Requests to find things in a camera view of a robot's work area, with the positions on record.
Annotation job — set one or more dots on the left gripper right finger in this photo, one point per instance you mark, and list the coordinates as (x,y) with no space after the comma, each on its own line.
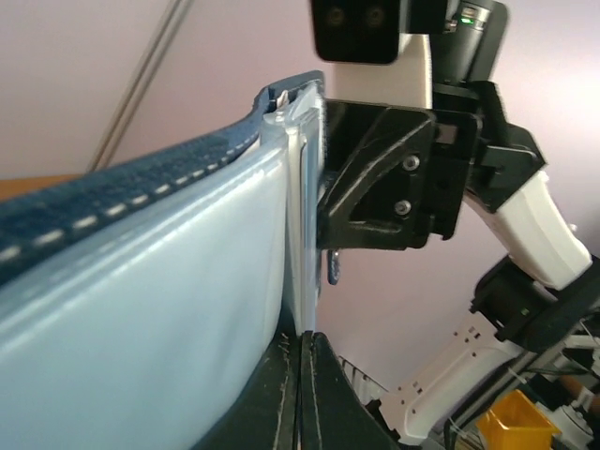
(332,417)

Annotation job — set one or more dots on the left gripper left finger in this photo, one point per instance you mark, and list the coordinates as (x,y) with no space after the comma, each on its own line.
(264,415)

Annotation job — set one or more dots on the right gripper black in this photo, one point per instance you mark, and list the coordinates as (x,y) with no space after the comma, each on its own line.
(398,174)

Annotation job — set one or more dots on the blue card holder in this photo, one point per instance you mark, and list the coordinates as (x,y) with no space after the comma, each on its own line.
(137,301)

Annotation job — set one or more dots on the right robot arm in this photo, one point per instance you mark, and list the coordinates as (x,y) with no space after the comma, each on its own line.
(547,281)

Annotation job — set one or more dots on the yellow storage bin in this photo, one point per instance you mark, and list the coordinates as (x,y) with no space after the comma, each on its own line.
(515,423)

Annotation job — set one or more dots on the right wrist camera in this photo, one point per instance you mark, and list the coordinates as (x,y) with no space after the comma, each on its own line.
(374,57)

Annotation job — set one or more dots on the right rear aluminium post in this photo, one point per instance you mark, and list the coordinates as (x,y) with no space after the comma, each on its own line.
(145,72)

